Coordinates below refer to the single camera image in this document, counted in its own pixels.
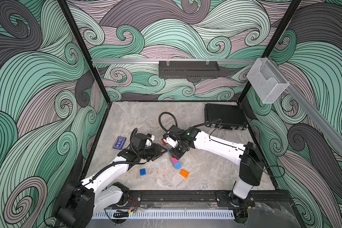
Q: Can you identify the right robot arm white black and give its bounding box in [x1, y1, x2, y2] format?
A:
[163, 127, 265, 208]

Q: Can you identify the aluminium rail right wall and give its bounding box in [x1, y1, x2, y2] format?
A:
[273, 62, 342, 156]

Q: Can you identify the black case on table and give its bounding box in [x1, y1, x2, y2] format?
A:
[204, 104, 248, 130]

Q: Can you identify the black perforated wall tray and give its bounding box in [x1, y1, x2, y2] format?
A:
[158, 61, 220, 81]

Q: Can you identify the aluminium rail wall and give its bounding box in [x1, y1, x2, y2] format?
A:
[273, 62, 342, 156]
[91, 58, 256, 65]

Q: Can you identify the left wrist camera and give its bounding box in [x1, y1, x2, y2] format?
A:
[131, 133, 155, 150]

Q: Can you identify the blue small lego brick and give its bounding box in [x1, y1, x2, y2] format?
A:
[140, 169, 146, 176]

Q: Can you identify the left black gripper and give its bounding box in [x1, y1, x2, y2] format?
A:
[137, 143, 167, 162]

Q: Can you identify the black frame post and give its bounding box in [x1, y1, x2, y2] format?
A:
[58, 0, 112, 105]
[237, 0, 301, 105]

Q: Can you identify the black frame post left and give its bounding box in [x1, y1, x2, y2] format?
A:
[58, 0, 112, 105]

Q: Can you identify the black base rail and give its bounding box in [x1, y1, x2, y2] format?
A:
[128, 190, 292, 208]

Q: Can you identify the orange lego brick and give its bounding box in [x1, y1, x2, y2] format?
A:
[180, 169, 190, 179]

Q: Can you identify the white slotted cable duct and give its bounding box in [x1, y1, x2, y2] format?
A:
[92, 209, 235, 220]

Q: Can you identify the black frame post right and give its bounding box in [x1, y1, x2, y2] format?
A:
[237, 0, 301, 105]

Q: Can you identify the aluminium rail back wall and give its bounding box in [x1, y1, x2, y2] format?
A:
[91, 58, 256, 65]

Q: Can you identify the clear plastic wall bin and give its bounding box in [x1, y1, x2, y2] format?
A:
[247, 58, 290, 104]

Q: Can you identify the blue card tag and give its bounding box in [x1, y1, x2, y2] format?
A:
[112, 136, 126, 150]

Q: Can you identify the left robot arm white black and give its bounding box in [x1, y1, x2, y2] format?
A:
[53, 143, 168, 228]

